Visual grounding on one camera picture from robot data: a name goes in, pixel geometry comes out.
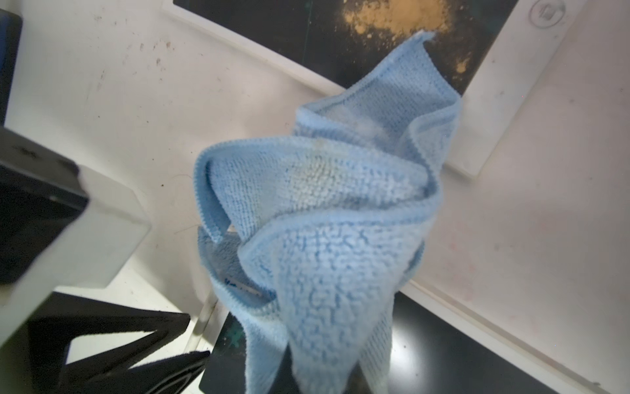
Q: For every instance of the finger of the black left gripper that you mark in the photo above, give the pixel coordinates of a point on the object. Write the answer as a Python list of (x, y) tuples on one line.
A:
[(63, 318), (172, 375)]

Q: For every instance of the light blue microfiber cloth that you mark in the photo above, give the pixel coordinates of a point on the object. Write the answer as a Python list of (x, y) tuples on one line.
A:
[(308, 237)]

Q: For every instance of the white framed tablet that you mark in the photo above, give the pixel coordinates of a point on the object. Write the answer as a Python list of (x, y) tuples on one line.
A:
[(439, 346), (491, 52)]

